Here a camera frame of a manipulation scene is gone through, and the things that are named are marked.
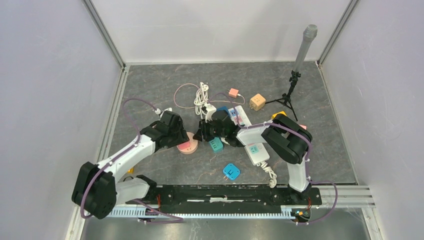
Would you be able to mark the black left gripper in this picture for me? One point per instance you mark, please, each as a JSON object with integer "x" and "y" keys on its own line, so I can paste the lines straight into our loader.
{"x": 182, "y": 137}

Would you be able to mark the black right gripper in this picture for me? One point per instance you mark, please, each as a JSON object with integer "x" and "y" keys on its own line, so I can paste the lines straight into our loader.
{"x": 202, "y": 134}

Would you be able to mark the pink round charging base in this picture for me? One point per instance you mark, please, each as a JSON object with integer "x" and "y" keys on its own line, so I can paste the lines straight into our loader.
{"x": 190, "y": 146}

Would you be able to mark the teal power strip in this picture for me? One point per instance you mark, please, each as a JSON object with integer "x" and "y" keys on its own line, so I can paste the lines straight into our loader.
{"x": 216, "y": 145}

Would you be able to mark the dark blue cube socket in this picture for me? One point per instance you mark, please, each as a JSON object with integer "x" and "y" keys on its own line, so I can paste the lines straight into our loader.
{"x": 223, "y": 108}

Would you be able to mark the light blue adapter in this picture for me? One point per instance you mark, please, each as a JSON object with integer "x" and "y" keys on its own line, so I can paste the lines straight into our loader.
{"x": 231, "y": 172}

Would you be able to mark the peach USB charger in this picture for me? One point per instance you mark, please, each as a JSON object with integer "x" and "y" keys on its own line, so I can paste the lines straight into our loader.
{"x": 233, "y": 93}

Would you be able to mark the beige dragon cube socket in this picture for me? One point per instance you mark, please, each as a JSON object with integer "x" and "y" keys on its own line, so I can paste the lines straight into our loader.
{"x": 257, "y": 102}

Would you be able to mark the yellow cube socket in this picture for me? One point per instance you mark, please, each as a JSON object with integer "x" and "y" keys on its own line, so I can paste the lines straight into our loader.
{"x": 278, "y": 113}

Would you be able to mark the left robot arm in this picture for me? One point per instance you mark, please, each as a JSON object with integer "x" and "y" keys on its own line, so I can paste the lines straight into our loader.
{"x": 98, "y": 188}

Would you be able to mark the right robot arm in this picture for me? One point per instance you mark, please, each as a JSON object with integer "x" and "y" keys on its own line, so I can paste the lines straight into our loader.
{"x": 288, "y": 139}

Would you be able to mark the white power strip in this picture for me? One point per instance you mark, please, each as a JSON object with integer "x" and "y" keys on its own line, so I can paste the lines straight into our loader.
{"x": 256, "y": 152}

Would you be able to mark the black tripod stand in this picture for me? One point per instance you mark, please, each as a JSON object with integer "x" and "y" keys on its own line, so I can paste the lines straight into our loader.
{"x": 285, "y": 99}

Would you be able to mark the grey microphone tube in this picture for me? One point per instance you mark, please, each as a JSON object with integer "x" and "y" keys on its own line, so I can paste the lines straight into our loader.
{"x": 309, "y": 34}

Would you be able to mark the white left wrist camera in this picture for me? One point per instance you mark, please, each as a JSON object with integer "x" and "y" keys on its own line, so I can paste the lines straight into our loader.
{"x": 160, "y": 112}

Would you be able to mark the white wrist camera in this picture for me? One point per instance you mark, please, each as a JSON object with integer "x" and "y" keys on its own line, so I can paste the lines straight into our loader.
{"x": 160, "y": 112}
{"x": 207, "y": 111}

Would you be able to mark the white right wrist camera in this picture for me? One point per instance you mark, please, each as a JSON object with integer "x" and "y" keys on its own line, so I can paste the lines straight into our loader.
{"x": 207, "y": 111}

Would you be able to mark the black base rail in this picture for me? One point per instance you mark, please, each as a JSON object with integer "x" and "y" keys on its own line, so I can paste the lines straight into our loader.
{"x": 228, "y": 198}

